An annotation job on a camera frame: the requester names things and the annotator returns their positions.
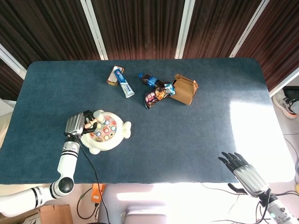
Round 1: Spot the white curtain frame post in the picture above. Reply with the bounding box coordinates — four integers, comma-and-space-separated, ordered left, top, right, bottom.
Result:
0, 42, 27, 80
80, 0, 109, 61
174, 0, 196, 59
228, 0, 271, 58
268, 67, 299, 98

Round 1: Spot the small red brown carton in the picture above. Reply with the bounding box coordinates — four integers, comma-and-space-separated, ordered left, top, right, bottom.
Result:
106, 67, 125, 87

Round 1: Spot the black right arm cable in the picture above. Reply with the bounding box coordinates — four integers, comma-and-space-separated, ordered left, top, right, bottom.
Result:
256, 188, 273, 224

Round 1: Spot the dark snack bag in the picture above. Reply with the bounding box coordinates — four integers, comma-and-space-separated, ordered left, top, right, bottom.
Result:
143, 82, 176, 111

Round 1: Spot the dark brown pleated curtain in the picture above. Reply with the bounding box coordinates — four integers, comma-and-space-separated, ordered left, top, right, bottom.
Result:
0, 0, 299, 101

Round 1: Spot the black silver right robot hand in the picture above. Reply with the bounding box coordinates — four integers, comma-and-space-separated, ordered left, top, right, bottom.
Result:
217, 152, 270, 196

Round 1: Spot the white grey orange sneaker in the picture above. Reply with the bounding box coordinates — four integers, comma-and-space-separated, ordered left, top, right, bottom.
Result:
272, 91, 299, 120

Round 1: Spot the orange device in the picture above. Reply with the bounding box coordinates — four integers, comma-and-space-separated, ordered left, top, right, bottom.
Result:
91, 183, 106, 204

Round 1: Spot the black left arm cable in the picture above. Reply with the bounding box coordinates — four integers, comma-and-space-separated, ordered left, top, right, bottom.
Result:
76, 137, 111, 224

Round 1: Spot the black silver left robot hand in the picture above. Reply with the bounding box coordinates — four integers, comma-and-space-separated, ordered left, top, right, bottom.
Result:
64, 110, 100, 139

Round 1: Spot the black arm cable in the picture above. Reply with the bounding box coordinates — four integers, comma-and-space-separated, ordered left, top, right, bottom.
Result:
76, 137, 111, 224
256, 188, 273, 224

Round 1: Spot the white whack-a-mole toy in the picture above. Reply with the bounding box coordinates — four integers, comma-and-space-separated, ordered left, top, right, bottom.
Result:
78, 109, 132, 155

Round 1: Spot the grey robot torso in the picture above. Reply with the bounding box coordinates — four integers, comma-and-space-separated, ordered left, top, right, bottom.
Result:
122, 205, 169, 224

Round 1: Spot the blue table cloth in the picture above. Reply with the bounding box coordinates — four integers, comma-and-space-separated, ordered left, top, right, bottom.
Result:
0, 57, 295, 185

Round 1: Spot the small wooden toy mallet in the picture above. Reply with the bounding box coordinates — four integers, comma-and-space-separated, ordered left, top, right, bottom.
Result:
84, 111, 105, 129

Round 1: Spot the black looped floor cable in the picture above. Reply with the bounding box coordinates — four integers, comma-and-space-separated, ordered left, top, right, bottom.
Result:
76, 186, 99, 220

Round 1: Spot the blue white toothpaste tube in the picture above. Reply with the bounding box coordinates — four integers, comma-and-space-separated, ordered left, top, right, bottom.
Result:
113, 65, 135, 99

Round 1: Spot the brown cardboard floor box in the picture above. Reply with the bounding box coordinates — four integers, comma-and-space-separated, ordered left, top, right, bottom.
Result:
22, 204, 74, 224

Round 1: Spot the cola bottle blue label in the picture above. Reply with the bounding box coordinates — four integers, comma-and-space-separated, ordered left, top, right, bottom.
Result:
137, 72, 171, 89

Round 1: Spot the brown cardboard gable box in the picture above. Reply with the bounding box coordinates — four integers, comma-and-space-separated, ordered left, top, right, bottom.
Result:
171, 73, 199, 106

